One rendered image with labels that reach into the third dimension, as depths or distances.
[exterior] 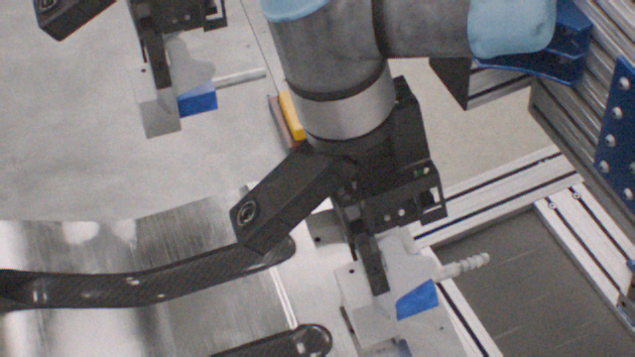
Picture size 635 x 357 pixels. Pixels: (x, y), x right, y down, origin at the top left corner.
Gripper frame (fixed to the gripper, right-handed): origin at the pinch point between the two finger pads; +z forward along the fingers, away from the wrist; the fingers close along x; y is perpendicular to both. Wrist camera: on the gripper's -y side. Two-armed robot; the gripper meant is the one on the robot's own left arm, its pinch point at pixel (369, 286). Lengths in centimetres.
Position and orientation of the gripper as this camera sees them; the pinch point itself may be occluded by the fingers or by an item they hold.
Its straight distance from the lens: 105.7
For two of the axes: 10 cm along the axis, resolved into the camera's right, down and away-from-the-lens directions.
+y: 9.3, -3.5, 0.6
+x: -2.9, -6.4, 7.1
